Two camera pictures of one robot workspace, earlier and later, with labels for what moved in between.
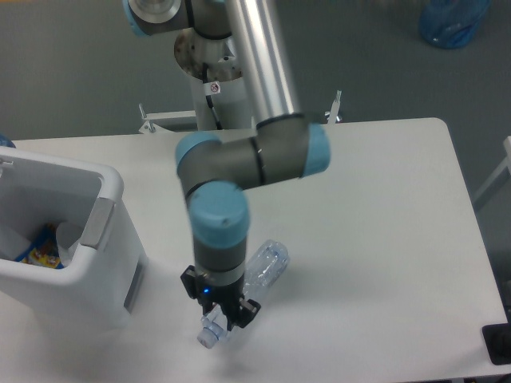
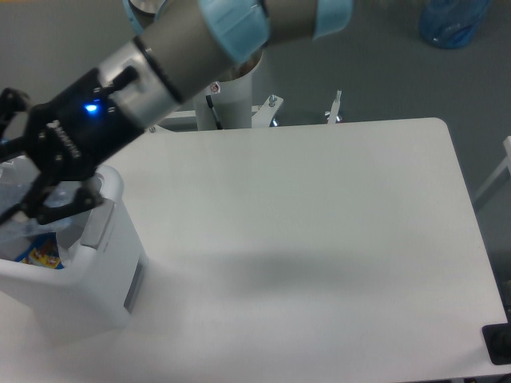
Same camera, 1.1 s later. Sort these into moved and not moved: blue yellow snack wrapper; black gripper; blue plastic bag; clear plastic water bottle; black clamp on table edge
Moved: clear plastic water bottle; black gripper
Not moved: black clamp on table edge; blue yellow snack wrapper; blue plastic bag
